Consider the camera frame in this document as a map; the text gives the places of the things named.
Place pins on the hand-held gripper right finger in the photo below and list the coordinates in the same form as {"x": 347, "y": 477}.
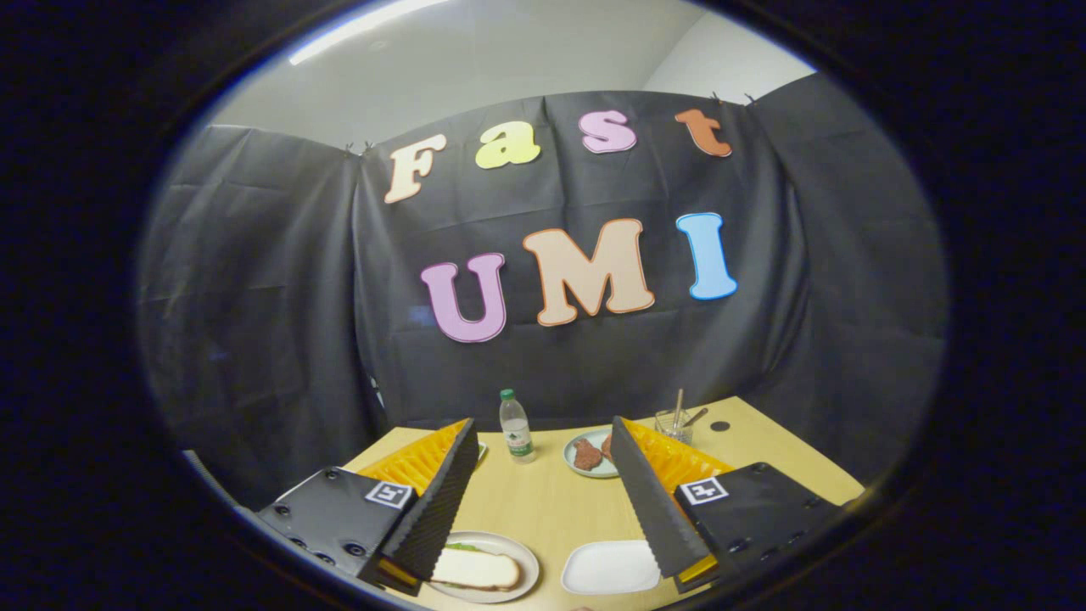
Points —
{"x": 652, "y": 505}

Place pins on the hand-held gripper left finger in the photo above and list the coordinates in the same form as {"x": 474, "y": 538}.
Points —
{"x": 441, "y": 501}

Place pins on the white divided condiment tray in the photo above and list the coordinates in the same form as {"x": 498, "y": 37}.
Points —
{"x": 482, "y": 452}

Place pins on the clear utensil holder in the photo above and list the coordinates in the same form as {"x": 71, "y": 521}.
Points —
{"x": 674, "y": 434}

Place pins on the brown meat patty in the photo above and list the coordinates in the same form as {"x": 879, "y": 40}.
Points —
{"x": 607, "y": 445}
{"x": 587, "y": 456}

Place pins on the white rounded square plate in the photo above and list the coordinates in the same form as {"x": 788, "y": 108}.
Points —
{"x": 607, "y": 567}

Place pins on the white round plate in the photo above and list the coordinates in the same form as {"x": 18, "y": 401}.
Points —
{"x": 509, "y": 543}

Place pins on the pale blue round plate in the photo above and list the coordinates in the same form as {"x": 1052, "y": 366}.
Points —
{"x": 579, "y": 470}

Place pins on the clear water bottle green cap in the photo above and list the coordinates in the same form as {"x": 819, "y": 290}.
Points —
{"x": 517, "y": 437}

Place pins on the wooden chopstick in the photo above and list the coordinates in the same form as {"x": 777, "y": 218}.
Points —
{"x": 679, "y": 403}

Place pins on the black backdrop cloth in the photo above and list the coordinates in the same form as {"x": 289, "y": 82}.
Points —
{"x": 254, "y": 297}

